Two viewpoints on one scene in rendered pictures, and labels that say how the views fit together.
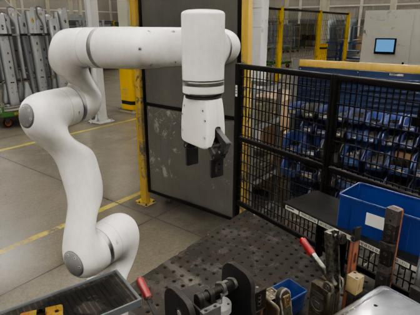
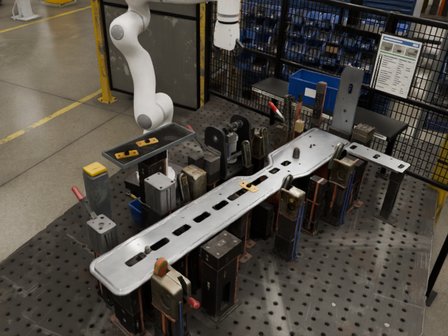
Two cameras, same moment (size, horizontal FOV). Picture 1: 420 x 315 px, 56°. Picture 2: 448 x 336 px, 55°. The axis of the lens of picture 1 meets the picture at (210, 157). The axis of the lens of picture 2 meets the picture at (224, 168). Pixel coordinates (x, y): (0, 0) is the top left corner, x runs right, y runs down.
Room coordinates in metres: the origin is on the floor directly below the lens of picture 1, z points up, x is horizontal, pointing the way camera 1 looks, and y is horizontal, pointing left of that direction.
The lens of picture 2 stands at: (-0.86, 0.39, 2.03)
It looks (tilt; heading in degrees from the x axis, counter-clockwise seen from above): 33 degrees down; 347
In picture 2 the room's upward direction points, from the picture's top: 3 degrees clockwise
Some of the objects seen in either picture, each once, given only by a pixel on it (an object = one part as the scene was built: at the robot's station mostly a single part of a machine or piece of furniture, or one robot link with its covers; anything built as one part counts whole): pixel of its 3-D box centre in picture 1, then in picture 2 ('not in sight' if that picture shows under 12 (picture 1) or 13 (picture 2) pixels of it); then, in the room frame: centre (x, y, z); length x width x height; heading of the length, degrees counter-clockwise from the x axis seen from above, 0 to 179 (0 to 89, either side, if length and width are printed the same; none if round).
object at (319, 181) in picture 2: not in sight; (314, 206); (0.55, -0.36, 0.84); 0.11 x 0.08 x 0.29; 36
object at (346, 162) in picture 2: not in sight; (337, 192); (0.60, -0.49, 0.87); 0.12 x 0.09 x 0.35; 36
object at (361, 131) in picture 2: not in sight; (357, 158); (0.86, -0.72, 0.88); 0.08 x 0.08 x 0.36; 36
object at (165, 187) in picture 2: not in sight; (162, 223); (0.47, 0.32, 0.90); 0.13 x 0.10 x 0.41; 36
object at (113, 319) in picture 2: not in sight; (127, 300); (0.16, 0.47, 0.84); 0.18 x 0.06 x 0.29; 36
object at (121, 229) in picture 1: (110, 256); (157, 120); (1.00, 0.29, 1.10); 0.19 x 0.12 x 0.24; 152
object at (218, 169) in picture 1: (219, 162); (237, 57); (0.75, -0.02, 1.47); 0.03 x 0.03 x 0.07; 36
